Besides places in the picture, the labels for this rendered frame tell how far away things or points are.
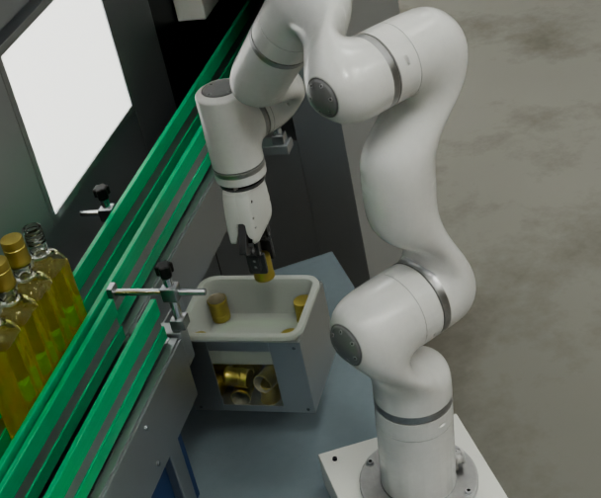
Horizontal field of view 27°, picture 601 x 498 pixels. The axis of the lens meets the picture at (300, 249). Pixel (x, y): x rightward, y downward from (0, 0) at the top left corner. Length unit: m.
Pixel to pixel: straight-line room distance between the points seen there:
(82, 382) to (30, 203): 0.38
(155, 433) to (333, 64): 0.72
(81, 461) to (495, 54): 3.63
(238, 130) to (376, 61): 0.46
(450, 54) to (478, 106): 3.19
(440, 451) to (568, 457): 1.31
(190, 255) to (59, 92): 0.38
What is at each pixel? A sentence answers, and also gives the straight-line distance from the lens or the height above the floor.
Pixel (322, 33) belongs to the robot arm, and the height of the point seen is 1.62.
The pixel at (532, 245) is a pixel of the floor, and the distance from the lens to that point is 3.94.
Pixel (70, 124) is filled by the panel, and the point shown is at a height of 1.26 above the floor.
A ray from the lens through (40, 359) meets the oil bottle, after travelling 1.88.
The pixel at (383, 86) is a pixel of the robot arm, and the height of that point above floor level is 1.56.
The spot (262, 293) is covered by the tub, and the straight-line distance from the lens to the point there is 2.20.
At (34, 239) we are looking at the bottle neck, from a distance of 1.91.
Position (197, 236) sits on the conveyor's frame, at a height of 1.01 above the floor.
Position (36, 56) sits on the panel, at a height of 1.42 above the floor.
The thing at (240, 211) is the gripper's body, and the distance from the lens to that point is 1.97.
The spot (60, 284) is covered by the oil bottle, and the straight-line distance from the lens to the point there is 1.94.
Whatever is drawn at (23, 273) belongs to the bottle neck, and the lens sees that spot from 1.88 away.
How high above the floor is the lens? 2.23
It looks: 33 degrees down
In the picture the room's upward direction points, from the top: 12 degrees counter-clockwise
